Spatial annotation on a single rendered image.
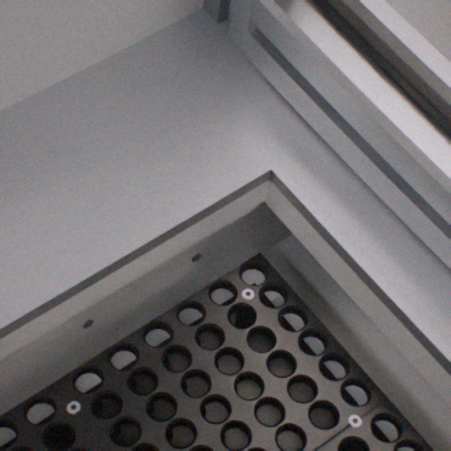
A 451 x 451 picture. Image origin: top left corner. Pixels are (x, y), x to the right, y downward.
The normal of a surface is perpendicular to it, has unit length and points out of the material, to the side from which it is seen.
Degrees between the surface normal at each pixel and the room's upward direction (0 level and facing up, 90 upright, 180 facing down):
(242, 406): 0
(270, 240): 90
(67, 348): 90
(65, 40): 90
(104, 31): 90
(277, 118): 0
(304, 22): 0
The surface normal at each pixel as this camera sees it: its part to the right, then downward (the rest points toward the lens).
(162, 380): 0.07, -0.53
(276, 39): -0.80, 0.48
